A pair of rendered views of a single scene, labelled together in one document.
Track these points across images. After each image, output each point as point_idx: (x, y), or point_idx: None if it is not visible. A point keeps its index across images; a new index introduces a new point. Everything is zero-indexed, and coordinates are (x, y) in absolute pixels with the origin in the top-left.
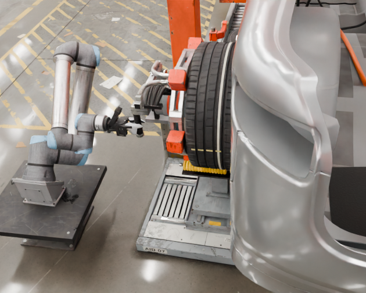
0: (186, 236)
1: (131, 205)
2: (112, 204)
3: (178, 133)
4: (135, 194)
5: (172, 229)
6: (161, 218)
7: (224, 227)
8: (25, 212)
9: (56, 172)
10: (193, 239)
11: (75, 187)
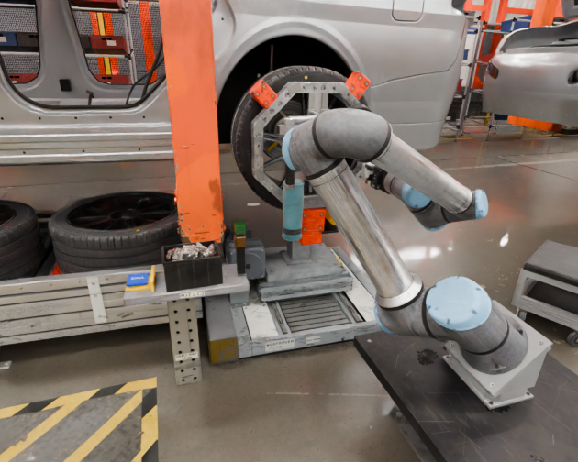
0: (358, 290)
1: (348, 368)
2: (364, 390)
3: None
4: (325, 373)
5: (360, 301)
6: (353, 312)
7: (336, 257)
8: (537, 381)
9: (434, 395)
10: (358, 285)
11: (428, 348)
